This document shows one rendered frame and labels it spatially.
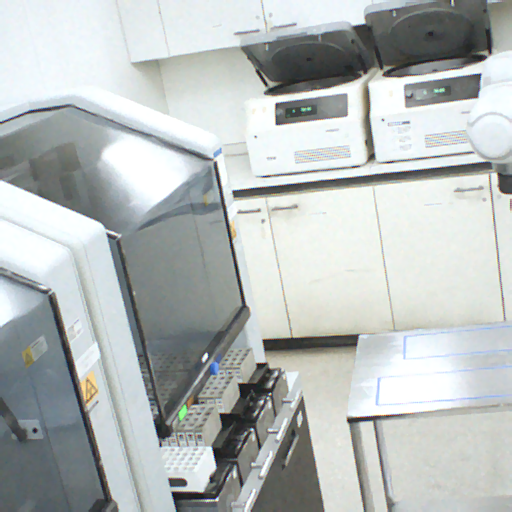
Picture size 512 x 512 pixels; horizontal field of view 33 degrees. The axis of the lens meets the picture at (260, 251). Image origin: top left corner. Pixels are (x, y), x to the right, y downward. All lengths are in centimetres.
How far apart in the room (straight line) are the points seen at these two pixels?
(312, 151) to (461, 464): 155
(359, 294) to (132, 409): 257
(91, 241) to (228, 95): 316
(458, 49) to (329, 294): 132
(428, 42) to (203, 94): 125
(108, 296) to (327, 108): 246
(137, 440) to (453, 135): 251
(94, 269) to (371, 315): 273
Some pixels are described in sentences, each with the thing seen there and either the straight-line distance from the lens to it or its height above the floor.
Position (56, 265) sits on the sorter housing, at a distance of 152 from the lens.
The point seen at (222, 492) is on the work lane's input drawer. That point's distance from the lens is 193.
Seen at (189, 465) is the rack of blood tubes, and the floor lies 86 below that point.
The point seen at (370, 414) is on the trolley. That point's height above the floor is 82.
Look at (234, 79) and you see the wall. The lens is 470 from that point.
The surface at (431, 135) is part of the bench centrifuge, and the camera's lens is 393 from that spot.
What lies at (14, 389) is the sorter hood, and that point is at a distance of 138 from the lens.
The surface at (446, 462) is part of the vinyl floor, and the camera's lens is 339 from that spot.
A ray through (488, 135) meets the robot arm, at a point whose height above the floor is 153.
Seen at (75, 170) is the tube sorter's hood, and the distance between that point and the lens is 194.
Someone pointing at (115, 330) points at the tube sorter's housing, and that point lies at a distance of 169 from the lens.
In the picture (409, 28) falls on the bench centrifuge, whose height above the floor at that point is 145.
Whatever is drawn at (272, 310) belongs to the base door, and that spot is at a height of 24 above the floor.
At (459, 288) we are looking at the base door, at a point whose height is 29.
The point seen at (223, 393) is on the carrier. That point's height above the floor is 88.
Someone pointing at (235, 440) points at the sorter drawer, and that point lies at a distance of 208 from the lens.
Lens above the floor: 184
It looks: 18 degrees down
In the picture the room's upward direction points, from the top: 11 degrees counter-clockwise
